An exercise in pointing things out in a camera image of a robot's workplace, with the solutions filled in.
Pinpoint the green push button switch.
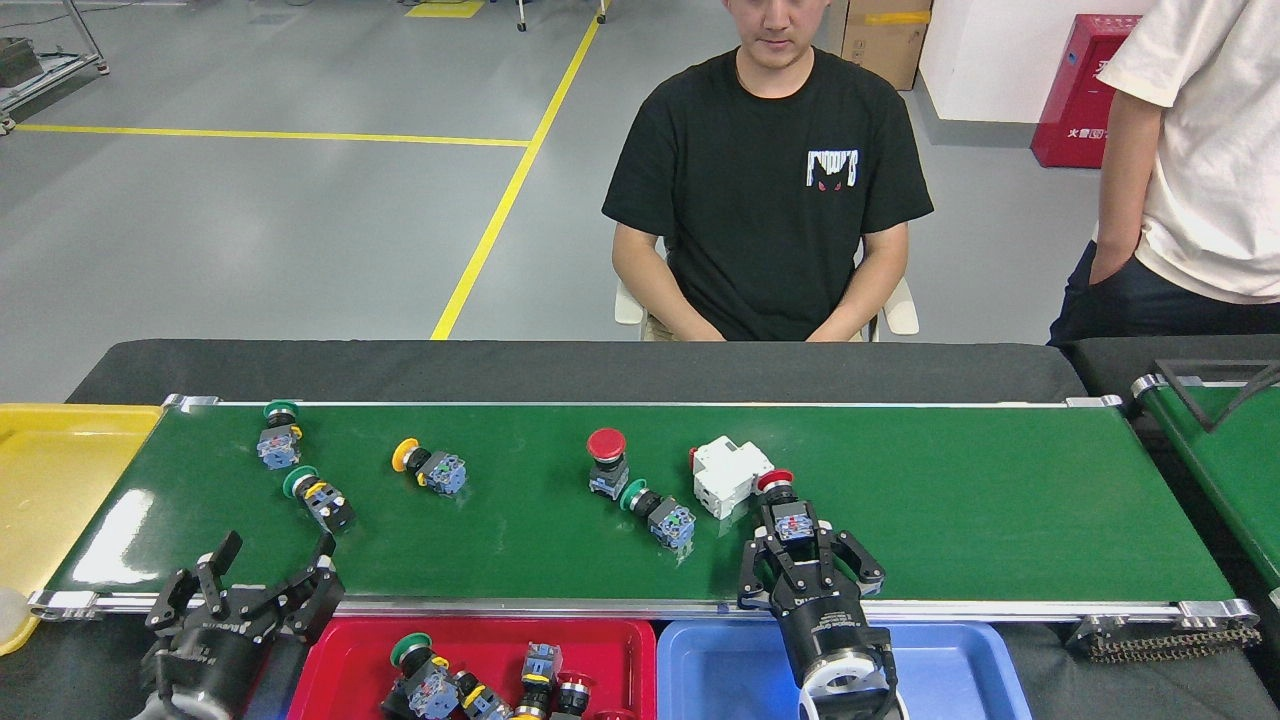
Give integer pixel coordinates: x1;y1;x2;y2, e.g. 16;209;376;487
256;400;304;471
619;479;697;551
382;633;463;720
282;465;358;535

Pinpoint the yellow push button switch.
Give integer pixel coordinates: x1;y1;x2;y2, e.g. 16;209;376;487
512;642;563;720
391;438;469;498

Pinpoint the conveyor drive chain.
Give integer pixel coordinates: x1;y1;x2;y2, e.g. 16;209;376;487
1065;612;1263;663

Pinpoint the blue plastic tray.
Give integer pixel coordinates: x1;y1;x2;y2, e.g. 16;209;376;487
657;620;1011;720

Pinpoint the cardboard box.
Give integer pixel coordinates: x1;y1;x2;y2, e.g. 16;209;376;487
840;0;933;91

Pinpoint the white wheeled stand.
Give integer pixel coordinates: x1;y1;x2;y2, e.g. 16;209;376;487
515;0;611;33

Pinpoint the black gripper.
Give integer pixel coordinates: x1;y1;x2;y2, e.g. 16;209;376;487
740;525;893;681
140;530;346;716

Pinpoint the white circuit breaker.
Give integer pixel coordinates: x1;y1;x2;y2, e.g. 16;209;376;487
688;435;776;521

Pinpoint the person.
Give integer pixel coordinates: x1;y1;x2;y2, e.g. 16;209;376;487
1048;0;1280;346
602;0;936;343

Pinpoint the red fire extinguisher box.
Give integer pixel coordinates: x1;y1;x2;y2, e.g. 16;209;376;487
1030;14;1146;169

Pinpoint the long green conveyor belt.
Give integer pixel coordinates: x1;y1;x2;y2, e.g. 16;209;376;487
28;393;1259;626

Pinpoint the black conveyor guide frame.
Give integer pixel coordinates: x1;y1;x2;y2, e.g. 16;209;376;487
1155;358;1280;433

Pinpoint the grey office chair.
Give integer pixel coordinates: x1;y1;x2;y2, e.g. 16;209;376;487
615;270;919;343

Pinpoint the short green conveyor belt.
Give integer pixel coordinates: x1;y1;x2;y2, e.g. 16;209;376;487
1132;372;1280;606

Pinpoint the yellow plastic tray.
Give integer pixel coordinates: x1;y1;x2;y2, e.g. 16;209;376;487
0;403;166;656

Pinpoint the red plastic tray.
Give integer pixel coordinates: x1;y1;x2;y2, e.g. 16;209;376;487
288;617;658;720

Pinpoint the metal rack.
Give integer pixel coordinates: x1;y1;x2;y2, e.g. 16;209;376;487
0;0;111;136

